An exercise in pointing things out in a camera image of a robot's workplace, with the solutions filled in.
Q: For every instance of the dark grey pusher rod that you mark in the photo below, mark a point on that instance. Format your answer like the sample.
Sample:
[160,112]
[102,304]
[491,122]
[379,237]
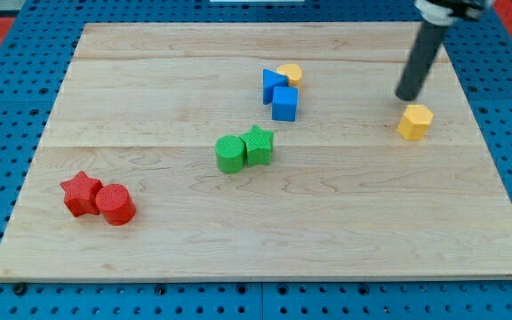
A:
[421,58]

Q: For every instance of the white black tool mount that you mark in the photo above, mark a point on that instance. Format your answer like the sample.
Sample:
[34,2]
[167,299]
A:
[447,12]

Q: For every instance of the yellow heart block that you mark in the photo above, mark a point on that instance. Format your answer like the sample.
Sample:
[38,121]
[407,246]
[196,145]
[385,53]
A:
[293,72]

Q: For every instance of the yellow hexagon block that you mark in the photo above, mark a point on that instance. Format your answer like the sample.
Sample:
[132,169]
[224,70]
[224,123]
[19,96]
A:
[415,122]

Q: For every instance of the blue cube block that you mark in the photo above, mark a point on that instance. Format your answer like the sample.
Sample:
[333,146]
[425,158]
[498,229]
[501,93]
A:
[284,103]

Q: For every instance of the blue triangle block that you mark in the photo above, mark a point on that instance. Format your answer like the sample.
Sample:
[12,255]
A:
[270,80]

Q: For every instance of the green star block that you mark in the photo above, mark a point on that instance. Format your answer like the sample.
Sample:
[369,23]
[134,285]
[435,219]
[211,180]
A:
[258,144]

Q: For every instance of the wooden board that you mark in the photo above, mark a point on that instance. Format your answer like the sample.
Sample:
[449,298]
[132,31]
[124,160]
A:
[345,197]

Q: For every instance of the green cylinder block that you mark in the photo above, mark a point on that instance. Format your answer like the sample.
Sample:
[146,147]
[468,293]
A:
[229,151]

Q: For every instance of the red cylinder block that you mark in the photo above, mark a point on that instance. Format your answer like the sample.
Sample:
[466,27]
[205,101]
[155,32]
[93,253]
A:
[115,204]

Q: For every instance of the red star block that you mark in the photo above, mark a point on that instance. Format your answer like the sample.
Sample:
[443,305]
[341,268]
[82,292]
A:
[80,193]

